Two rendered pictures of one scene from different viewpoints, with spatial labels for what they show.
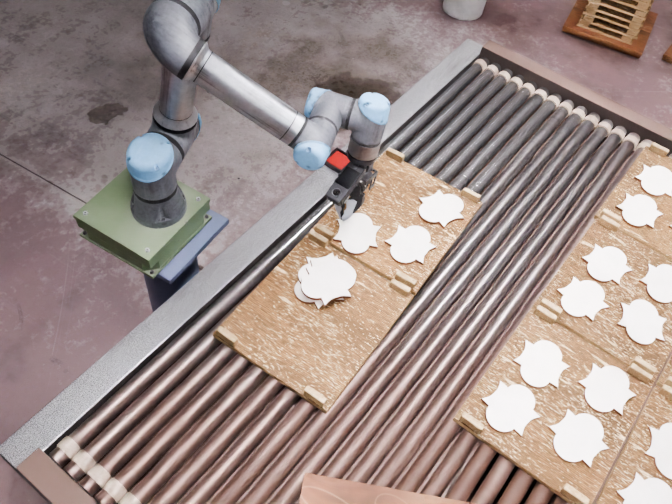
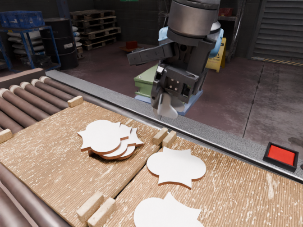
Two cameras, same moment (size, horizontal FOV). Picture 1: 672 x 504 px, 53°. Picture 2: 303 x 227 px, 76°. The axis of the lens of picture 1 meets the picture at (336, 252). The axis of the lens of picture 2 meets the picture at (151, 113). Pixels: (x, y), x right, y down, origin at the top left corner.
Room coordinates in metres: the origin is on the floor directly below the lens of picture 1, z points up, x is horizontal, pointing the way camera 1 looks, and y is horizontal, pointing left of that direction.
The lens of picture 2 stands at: (1.18, -0.40, 1.31)
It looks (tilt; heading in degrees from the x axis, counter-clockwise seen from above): 32 degrees down; 96
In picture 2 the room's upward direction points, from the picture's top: straight up
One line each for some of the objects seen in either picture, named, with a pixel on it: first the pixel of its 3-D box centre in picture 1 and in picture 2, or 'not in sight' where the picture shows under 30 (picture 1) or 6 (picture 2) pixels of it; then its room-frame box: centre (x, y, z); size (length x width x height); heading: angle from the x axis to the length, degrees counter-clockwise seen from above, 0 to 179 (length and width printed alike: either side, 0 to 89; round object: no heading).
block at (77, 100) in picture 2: (227, 336); (75, 101); (0.82, 0.24, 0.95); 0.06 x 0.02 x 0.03; 62
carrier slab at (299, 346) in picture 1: (316, 315); (82, 142); (0.93, 0.03, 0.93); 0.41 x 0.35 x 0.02; 152
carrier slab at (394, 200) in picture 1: (398, 217); (222, 217); (1.30, -0.17, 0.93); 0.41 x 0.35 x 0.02; 152
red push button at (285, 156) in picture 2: (339, 161); (280, 156); (1.50, 0.03, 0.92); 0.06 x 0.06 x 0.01; 59
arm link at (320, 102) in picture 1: (328, 112); not in sight; (1.22, 0.06, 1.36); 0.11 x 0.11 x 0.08; 81
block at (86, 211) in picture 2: (400, 287); (91, 206); (1.03, -0.18, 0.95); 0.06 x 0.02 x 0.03; 62
